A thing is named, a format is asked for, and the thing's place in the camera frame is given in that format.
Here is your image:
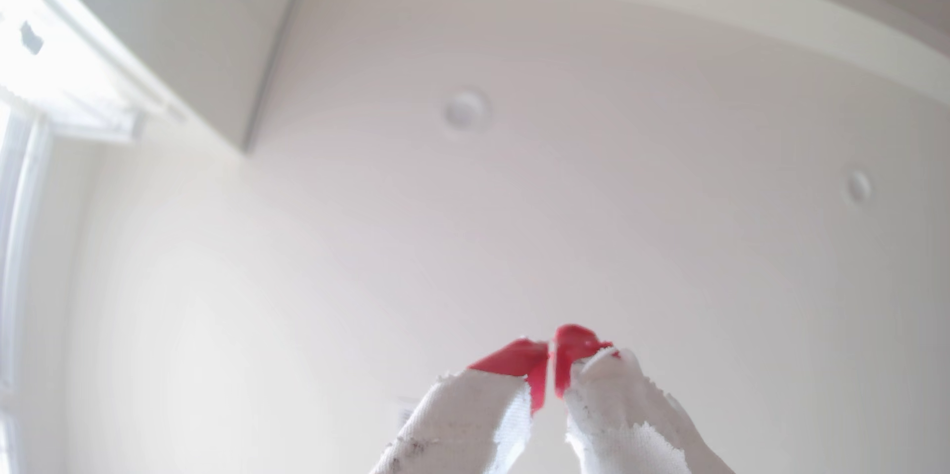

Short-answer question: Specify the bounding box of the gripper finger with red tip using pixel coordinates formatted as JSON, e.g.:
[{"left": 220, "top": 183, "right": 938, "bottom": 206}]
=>
[
  {"left": 554, "top": 323, "right": 737, "bottom": 474},
  {"left": 370, "top": 338, "right": 550, "bottom": 474}
]

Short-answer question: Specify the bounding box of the round recessed ceiling light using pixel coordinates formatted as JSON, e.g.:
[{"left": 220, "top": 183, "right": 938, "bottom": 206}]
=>
[
  {"left": 844, "top": 167, "right": 874, "bottom": 207},
  {"left": 441, "top": 88, "right": 491, "bottom": 134}
]

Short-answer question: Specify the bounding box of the white window blind headrail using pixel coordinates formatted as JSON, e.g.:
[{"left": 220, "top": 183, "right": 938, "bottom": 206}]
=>
[{"left": 0, "top": 0, "right": 187, "bottom": 143}]

